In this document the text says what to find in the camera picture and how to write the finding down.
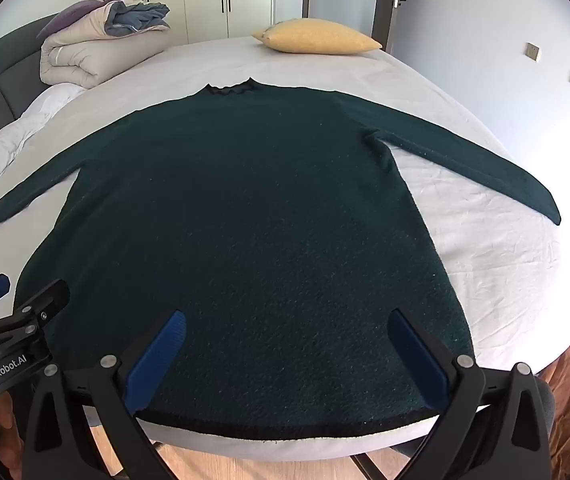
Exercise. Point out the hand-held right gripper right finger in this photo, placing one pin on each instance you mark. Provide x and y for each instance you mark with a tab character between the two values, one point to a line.
417	360

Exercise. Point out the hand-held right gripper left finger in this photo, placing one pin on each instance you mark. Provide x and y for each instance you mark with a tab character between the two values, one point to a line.
159	357

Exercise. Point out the dark green sweater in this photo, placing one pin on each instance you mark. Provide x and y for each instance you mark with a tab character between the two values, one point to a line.
245	240

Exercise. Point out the bed with light sheet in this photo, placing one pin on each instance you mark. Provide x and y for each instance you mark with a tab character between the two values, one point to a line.
490	245

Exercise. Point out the white blanket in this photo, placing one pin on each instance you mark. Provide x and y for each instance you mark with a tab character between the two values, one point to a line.
15	135

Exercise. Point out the folded beige duvet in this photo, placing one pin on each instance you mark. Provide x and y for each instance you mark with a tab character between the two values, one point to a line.
80	57

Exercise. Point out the purple pillow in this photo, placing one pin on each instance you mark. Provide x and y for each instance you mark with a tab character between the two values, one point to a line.
76	14

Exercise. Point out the blue-grey crumpled cloth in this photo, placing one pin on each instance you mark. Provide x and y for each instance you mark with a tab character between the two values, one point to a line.
137	17

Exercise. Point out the yellow pillow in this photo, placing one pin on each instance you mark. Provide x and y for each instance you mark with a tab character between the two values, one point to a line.
315	37

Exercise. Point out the brown door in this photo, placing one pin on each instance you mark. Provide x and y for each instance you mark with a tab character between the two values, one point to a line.
386	15

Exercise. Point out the wall socket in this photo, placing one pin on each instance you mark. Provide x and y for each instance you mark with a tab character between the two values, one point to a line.
532	51

